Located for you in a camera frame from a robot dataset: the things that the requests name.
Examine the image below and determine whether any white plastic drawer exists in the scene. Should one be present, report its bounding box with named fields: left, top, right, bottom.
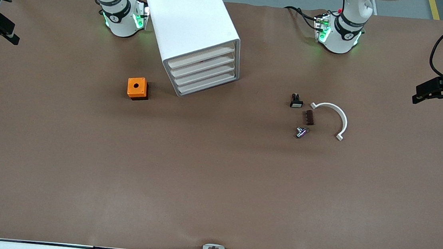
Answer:
left=173, top=58, right=236, bottom=91
left=176, top=68, right=237, bottom=100
left=166, top=40, right=237, bottom=75
left=170, top=50, right=236, bottom=83

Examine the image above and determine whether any white drawer cabinet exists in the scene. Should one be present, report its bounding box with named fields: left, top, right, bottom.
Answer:
left=136, top=0, right=246, bottom=102

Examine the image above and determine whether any white curved plastic clamp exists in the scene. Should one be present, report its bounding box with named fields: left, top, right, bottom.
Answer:
left=307, top=101, right=350, bottom=142

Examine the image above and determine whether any brown table cover sheet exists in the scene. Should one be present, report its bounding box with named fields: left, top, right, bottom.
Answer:
left=0, top=0, right=443, bottom=249

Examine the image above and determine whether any orange button enclosure box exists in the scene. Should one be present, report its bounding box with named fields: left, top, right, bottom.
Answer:
left=126, top=76, right=150, bottom=102

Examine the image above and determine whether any black switch with white face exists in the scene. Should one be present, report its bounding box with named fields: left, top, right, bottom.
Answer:
left=290, top=92, right=305, bottom=109

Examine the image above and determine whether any black left arm base cable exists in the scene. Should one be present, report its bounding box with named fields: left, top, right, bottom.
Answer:
left=282, top=5, right=324, bottom=31

